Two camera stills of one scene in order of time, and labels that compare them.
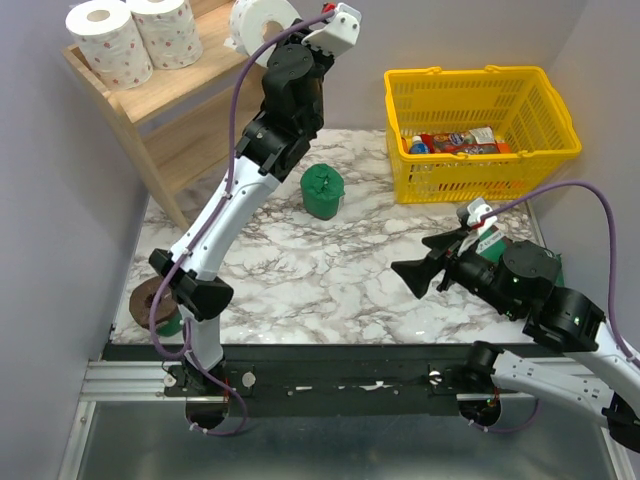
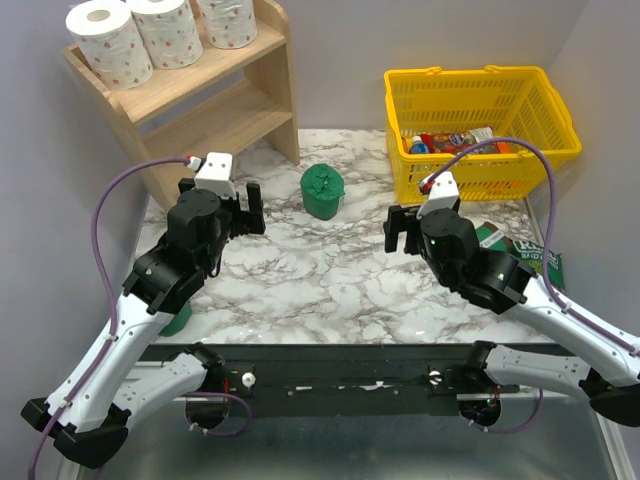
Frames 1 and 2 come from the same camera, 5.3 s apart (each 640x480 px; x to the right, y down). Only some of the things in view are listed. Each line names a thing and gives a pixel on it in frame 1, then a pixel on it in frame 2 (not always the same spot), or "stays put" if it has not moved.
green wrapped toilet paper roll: x=322 y=186 stays put
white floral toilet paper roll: x=107 y=36 stays put
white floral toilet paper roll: x=247 y=19 → x=229 y=24
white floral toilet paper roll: x=170 y=32 stays put
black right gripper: x=417 y=272 → x=401 y=218
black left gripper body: x=320 y=58 → x=234 y=221
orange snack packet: x=504 y=147 stays put
